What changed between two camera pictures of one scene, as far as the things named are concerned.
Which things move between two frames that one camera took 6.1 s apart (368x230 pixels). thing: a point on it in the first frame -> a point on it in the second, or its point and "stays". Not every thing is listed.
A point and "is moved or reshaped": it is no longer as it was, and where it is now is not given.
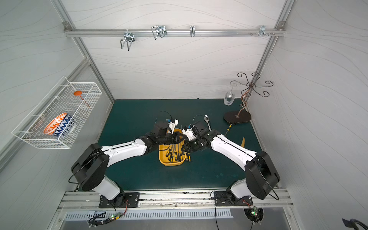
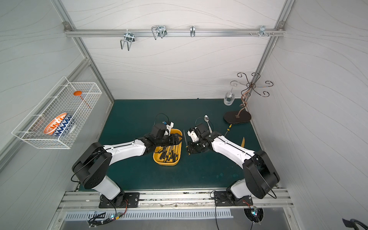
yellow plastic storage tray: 163,151 is moved or reshaped
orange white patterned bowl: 54,123 stays
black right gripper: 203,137 stays
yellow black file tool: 169,149 -> 162,151
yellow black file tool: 170,153 is moved or reshaped
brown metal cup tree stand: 243,115 stays
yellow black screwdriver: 228,129 stays
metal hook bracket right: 262,30 stays
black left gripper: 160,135 stays
